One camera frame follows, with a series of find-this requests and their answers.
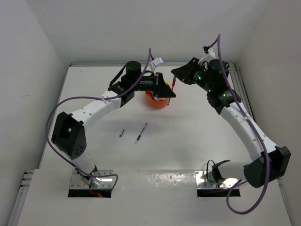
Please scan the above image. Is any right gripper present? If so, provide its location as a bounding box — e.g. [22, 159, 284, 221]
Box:
[171, 57, 213, 93]

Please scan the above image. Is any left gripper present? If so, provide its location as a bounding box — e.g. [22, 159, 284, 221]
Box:
[131, 71, 175, 97]

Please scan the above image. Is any red pen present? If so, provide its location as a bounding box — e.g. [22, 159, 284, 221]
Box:
[167, 75, 176, 106]

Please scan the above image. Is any blue pen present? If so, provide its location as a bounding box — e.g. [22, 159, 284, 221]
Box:
[135, 123, 148, 145]

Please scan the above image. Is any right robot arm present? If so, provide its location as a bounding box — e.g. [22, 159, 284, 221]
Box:
[171, 57, 291, 188]

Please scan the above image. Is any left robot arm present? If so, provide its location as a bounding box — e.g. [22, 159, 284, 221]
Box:
[51, 58, 176, 179]

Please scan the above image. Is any orange round container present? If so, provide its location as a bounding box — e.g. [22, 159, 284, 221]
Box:
[145, 91, 169, 109]

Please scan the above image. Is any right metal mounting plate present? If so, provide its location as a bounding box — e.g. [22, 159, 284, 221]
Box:
[195, 170, 238, 191]

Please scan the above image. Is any metal mounting plate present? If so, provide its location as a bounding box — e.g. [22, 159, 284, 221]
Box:
[70, 170, 114, 190]
[195, 170, 238, 191]

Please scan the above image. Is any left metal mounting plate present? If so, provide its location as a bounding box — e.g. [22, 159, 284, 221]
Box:
[70, 170, 114, 190]

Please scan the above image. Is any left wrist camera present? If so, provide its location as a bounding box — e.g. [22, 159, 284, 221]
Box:
[150, 57, 164, 74]

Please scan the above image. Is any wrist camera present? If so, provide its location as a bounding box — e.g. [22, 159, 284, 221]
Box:
[150, 57, 164, 74]
[200, 46, 216, 63]

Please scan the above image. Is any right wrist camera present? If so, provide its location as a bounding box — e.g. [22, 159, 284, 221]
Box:
[200, 46, 216, 63]

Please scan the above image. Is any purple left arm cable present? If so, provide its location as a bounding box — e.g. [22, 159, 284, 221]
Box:
[46, 48, 153, 189]

